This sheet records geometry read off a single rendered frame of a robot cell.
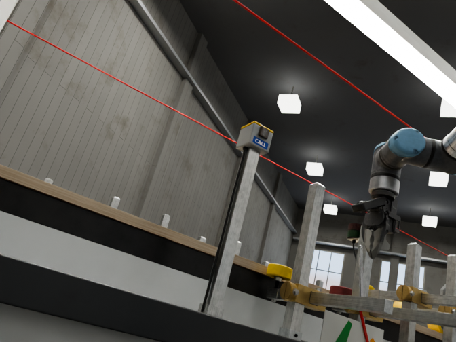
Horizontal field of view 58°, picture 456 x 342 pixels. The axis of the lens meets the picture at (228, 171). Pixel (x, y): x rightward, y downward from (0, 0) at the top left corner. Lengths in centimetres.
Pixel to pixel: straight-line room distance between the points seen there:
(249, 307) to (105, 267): 48
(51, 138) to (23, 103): 59
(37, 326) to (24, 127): 475
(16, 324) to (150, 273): 41
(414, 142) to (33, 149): 493
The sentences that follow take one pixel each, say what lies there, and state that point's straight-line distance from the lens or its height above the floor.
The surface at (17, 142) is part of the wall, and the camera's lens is 552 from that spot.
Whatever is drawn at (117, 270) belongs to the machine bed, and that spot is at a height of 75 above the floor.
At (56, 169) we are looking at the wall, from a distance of 593.
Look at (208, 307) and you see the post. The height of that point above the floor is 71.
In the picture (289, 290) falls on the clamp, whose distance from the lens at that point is 117.
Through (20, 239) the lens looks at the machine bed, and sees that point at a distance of 111.
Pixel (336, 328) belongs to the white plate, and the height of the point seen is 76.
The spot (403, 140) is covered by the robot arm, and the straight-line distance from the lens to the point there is 129.
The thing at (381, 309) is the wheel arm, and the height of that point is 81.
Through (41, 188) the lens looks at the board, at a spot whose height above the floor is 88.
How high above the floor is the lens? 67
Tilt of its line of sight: 21 degrees up
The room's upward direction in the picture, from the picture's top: 15 degrees clockwise
